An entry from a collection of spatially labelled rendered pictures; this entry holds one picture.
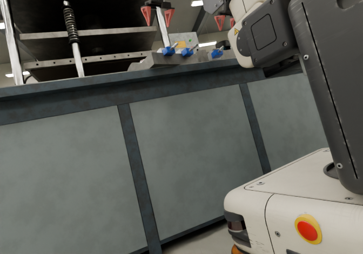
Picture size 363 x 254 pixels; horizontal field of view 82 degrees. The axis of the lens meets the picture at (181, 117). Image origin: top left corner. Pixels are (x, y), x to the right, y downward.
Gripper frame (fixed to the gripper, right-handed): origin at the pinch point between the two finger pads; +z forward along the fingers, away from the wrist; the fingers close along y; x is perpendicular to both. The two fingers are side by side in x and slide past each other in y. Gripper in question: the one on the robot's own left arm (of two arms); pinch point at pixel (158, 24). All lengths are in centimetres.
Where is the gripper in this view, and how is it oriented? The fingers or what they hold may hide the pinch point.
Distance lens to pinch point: 105.9
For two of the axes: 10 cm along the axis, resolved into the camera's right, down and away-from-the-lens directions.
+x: 5.4, 2.6, -8.0
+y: -8.4, 1.6, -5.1
